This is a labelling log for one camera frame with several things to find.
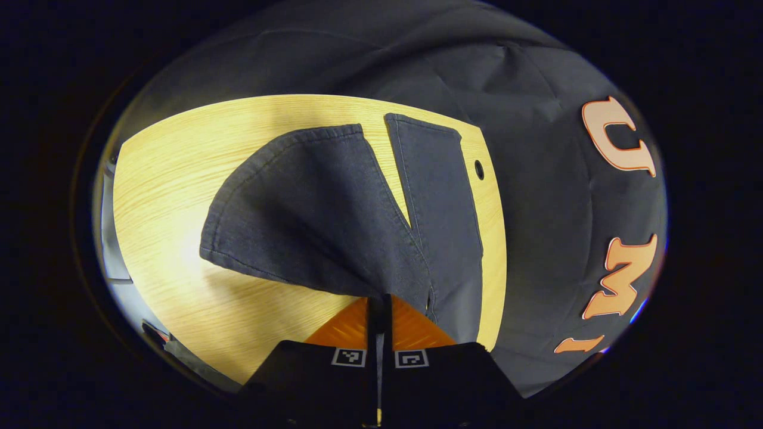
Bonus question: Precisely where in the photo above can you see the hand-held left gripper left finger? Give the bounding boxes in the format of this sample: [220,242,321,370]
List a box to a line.
[238,295,382,427]

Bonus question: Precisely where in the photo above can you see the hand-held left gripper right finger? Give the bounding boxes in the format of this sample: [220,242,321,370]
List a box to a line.
[381,294,525,427]

